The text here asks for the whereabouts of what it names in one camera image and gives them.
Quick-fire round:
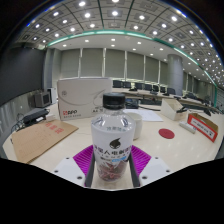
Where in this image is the brown kraft envelope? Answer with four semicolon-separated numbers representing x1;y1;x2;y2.
10;119;80;164

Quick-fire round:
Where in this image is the group of ceiling lights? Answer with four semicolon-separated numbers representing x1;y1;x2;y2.
19;0;224;78

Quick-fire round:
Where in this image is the white printed paper box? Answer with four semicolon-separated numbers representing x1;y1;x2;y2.
56;77;114;121

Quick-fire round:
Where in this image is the beige open organizer box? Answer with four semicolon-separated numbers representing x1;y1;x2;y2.
160;98;188;122

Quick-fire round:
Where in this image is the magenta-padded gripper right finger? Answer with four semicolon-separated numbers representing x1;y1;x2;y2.
128;144;173;188

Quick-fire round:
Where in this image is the white cup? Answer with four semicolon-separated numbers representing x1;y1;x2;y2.
124;112;144;140

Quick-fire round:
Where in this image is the row of black office chairs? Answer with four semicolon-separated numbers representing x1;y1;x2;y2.
112;79;178;96

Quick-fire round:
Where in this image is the grey box monitor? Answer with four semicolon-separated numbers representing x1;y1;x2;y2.
33;90;53;108

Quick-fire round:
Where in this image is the red-sided open cardboard box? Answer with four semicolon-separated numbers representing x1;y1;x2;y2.
186;112;219;144

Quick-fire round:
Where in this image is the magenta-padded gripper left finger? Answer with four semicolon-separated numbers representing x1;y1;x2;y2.
51;144;96;188

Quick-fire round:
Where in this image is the clear black-capped drink bottle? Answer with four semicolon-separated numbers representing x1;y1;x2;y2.
90;92;136;183

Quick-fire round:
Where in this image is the flat round red coaster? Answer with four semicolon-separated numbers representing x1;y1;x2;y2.
158;128;176;140

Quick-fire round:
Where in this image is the white paper sheet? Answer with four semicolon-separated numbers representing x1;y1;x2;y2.
123;108;164;123

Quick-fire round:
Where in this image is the black flat device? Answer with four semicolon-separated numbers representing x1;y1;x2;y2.
22;108;50;126

